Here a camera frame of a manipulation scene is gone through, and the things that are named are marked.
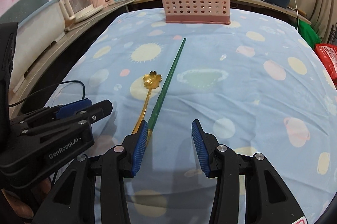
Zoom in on green plastic bag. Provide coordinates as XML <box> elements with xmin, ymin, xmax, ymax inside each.
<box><xmin>296</xmin><ymin>20</ymin><xmax>321</xmax><ymax>49</ymax></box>

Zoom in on person's left hand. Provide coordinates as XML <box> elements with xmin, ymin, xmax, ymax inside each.
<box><xmin>2</xmin><ymin>178</ymin><xmax>51</xmax><ymax>219</ymax></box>

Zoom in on red plastic bag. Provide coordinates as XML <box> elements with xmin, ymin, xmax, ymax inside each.
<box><xmin>314</xmin><ymin>44</ymin><xmax>337</xmax><ymax>87</ymax></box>

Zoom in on white glass electric kettle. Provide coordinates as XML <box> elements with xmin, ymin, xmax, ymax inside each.
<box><xmin>59</xmin><ymin>0</ymin><xmax>103</xmax><ymax>28</ymax></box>

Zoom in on black power cable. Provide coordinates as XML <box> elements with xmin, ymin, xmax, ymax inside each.
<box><xmin>7</xmin><ymin>79</ymin><xmax>86</xmax><ymax>109</ymax></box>

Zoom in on gold flower spoon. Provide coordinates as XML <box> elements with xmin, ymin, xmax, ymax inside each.
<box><xmin>131</xmin><ymin>71</ymin><xmax>162</xmax><ymax>145</ymax></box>

